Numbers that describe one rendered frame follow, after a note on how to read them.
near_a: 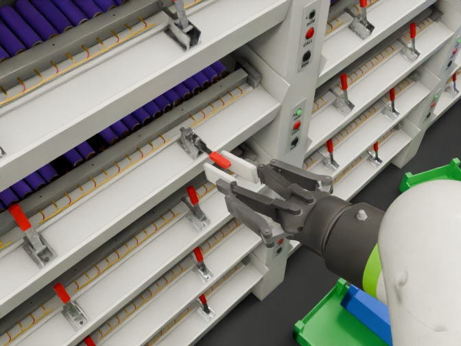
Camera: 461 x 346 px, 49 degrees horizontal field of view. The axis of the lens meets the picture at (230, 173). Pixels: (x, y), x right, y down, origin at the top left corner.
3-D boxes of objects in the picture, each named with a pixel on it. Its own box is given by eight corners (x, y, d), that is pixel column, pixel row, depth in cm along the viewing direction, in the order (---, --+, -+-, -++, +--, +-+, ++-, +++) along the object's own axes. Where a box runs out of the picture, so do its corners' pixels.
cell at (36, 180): (20, 155, 73) (48, 187, 71) (9, 162, 72) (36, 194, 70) (18, 148, 71) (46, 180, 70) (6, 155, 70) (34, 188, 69)
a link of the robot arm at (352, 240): (411, 200, 56) (361, 250, 52) (407, 268, 63) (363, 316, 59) (365, 179, 60) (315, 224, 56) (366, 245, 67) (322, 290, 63)
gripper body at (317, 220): (324, 277, 62) (269, 241, 68) (366, 235, 65) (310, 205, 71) (320, 235, 57) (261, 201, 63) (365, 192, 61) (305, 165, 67)
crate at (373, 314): (392, 256, 153) (403, 237, 149) (452, 300, 144) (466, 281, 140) (339, 304, 133) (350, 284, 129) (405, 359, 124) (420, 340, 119)
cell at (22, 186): (7, 163, 72) (35, 195, 70) (-5, 169, 71) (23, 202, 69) (5, 156, 70) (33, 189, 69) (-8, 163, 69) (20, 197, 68)
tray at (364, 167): (405, 145, 168) (427, 122, 156) (283, 259, 141) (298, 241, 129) (360, 104, 172) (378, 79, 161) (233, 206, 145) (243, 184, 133)
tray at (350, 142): (423, 100, 152) (449, 70, 140) (289, 217, 125) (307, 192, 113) (373, 56, 157) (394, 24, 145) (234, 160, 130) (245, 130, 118)
